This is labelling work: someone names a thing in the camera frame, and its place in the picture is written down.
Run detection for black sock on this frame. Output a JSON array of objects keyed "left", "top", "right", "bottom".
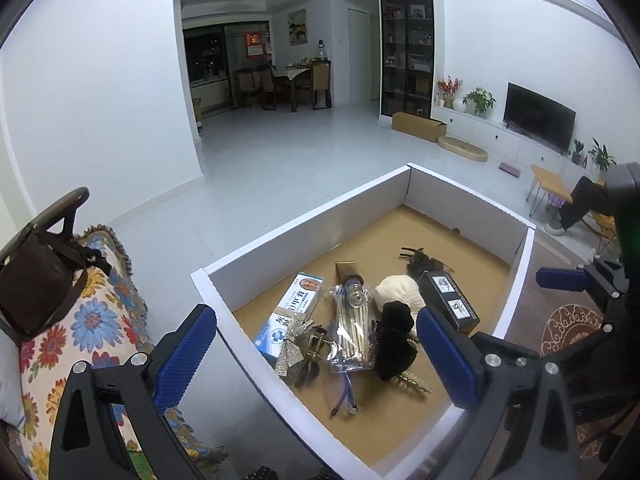
[{"left": 374, "top": 301, "right": 418, "bottom": 382}]

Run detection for black box with labels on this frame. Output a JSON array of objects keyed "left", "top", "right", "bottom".
[{"left": 418, "top": 271, "right": 480, "bottom": 335}]

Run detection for white knit glove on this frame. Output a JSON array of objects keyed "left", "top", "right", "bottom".
[{"left": 373, "top": 275, "right": 425, "bottom": 330}]

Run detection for black lace hair clip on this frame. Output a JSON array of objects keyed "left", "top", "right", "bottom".
[{"left": 399, "top": 247, "right": 454, "bottom": 281}]

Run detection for rimless eyeglasses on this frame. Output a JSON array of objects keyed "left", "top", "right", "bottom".
[{"left": 330, "top": 373, "right": 359, "bottom": 417}]

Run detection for silver bow hair clip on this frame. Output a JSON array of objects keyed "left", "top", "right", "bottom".
[{"left": 274, "top": 320, "right": 337, "bottom": 389}]

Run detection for blue white toothpaste box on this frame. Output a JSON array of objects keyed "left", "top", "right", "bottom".
[{"left": 254, "top": 273, "right": 323, "bottom": 365}]

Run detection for floral sofa cover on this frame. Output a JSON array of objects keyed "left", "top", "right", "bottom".
[{"left": 9, "top": 231, "right": 226, "bottom": 479}]

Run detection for reclining person in chair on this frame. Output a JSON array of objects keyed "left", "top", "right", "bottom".
[{"left": 544, "top": 177, "right": 613, "bottom": 236}]

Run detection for wooden side table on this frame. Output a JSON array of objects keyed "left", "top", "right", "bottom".
[{"left": 526, "top": 165, "right": 573, "bottom": 217}]

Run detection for brown handbag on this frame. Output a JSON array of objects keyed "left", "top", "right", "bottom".
[{"left": 1, "top": 188, "right": 111, "bottom": 346}]

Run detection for black flat television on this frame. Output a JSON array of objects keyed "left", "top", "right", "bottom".
[{"left": 503, "top": 82, "right": 576, "bottom": 154}]

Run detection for white tv cabinet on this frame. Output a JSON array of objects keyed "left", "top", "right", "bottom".
[{"left": 432, "top": 106, "right": 596, "bottom": 186}]

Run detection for round beige pet bed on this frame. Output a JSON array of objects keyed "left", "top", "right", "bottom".
[{"left": 437, "top": 136, "right": 488, "bottom": 162}]

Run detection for white cardboard storage box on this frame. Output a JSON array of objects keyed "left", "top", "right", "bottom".
[{"left": 192, "top": 165, "right": 535, "bottom": 479}]

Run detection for potted green plant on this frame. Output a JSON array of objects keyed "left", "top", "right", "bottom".
[{"left": 463, "top": 87, "right": 497, "bottom": 118}]

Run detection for brown cardboard box on floor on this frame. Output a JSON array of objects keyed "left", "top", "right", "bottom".
[{"left": 392, "top": 112, "right": 447, "bottom": 143}]

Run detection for red flower vase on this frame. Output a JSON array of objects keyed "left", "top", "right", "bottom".
[{"left": 437, "top": 76, "right": 462, "bottom": 108}]

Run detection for black glass display cabinet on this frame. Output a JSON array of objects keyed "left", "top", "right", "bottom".
[{"left": 380, "top": 0, "right": 435, "bottom": 117}]

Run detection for dining table with chairs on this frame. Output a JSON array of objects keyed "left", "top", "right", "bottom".
[{"left": 235, "top": 58, "right": 333, "bottom": 113}]

